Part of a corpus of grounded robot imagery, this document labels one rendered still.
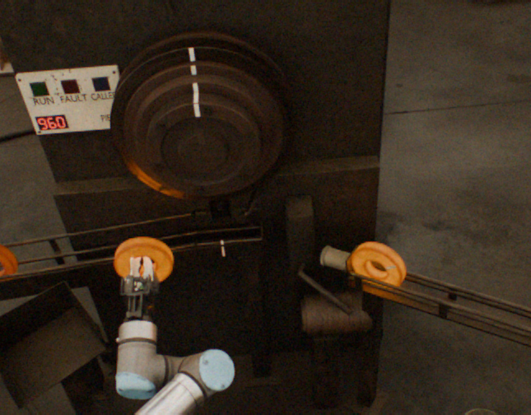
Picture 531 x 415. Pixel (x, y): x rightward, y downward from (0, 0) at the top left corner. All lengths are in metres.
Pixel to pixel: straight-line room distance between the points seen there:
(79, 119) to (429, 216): 1.76
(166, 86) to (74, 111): 0.36
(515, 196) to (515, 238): 0.28
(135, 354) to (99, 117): 0.65
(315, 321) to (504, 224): 1.35
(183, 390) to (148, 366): 0.15
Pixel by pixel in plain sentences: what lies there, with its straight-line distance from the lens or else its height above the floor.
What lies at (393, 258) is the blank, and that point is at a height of 0.77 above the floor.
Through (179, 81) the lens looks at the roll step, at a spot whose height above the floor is 1.28.
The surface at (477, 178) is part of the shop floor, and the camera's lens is 3.29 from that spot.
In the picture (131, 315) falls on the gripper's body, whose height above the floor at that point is 0.86.
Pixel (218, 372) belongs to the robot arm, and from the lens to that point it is 1.47.
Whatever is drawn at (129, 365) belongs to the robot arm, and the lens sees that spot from 1.55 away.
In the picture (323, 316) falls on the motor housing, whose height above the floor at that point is 0.52.
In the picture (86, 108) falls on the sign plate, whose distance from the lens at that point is 1.80.
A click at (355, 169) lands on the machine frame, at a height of 0.87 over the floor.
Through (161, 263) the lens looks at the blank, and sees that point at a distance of 1.72.
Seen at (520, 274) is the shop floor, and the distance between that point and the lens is 2.87.
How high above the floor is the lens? 2.05
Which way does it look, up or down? 42 degrees down
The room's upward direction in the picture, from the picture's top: 5 degrees counter-clockwise
